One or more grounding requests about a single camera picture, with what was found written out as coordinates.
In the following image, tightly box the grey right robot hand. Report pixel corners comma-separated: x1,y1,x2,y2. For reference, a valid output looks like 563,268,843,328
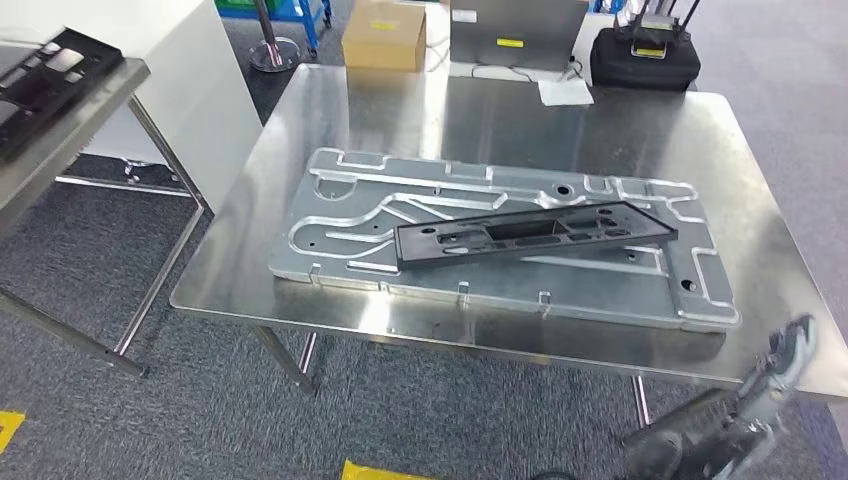
735,314,817,427

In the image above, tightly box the black plastic plate bracket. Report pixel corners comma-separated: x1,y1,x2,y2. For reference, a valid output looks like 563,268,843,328
394,200,680,272
0,27,126,162

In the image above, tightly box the stainless steel workbench table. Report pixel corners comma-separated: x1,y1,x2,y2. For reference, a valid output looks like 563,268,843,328
168,62,848,432

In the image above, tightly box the aluminium fixture plate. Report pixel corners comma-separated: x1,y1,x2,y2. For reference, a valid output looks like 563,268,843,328
266,146,743,335

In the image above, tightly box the black soft bag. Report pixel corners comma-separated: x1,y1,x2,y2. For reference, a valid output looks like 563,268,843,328
588,26,703,93

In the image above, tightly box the white paper sheet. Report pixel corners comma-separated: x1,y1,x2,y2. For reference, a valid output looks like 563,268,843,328
537,79,596,108

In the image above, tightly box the grey metal case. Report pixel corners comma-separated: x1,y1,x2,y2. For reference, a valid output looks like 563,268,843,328
448,0,591,72

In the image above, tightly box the brown cardboard box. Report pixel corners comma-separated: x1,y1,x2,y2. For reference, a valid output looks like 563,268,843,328
340,0,428,73

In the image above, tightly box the blue metal cart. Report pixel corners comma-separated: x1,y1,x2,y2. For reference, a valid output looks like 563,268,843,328
213,0,334,56

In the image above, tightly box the white cabinet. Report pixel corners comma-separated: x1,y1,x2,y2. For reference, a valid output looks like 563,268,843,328
0,0,265,215

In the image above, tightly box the chrome stool base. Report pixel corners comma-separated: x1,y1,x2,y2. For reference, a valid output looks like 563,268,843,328
121,157,181,185

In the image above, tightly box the stainless steel side table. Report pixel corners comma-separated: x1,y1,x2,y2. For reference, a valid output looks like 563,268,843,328
0,39,208,380

